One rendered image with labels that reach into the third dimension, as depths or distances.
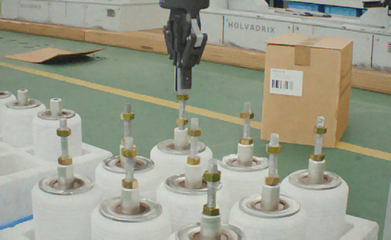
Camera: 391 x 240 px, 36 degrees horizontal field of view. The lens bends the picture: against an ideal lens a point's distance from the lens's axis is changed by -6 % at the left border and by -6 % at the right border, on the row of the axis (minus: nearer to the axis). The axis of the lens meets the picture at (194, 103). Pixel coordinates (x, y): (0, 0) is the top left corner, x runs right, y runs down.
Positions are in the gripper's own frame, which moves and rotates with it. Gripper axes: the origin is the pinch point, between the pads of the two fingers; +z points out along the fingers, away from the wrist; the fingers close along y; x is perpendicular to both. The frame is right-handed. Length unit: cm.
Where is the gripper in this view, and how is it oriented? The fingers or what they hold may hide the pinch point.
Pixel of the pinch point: (183, 79)
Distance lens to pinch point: 96.0
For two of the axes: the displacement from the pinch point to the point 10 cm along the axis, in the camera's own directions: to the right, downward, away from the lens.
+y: 3.7, 2.2, -9.0
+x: 9.3, -0.7, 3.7
